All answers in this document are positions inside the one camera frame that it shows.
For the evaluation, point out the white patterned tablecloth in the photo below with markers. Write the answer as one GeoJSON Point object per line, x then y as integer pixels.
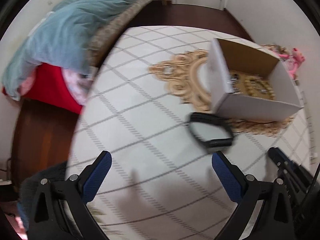
{"type": "Point", "coordinates": [161, 184]}

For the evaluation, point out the bed with beige mattress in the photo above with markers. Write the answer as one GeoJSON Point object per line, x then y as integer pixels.
{"type": "Point", "coordinates": [106, 35]}

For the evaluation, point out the red bed sheet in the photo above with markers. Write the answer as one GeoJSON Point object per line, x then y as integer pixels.
{"type": "Point", "coordinates": [47, 84]}

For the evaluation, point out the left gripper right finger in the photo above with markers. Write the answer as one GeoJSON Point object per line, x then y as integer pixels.
{"type": "Point", "coordinates": [229, 175]}

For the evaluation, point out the pink panther plush toy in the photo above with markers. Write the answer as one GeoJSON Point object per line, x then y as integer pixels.
{"type": "Point", "coordinates": [292, 59]}

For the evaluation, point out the black smart watch band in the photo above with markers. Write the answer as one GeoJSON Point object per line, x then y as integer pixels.
{"type": "Point", "coordinates": [211, 132]}

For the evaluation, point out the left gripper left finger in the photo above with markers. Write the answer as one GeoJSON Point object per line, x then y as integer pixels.
{"type": "Point", "coordinates": [93, 176]}

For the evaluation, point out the white cardboard box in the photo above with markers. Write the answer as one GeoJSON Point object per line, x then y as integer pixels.
{"type": "Point", "coordinates": [249, 83]}

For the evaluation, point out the light blue duvet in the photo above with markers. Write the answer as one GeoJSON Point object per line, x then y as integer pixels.
{"type": "Point", "coordinates": [61, 39]}

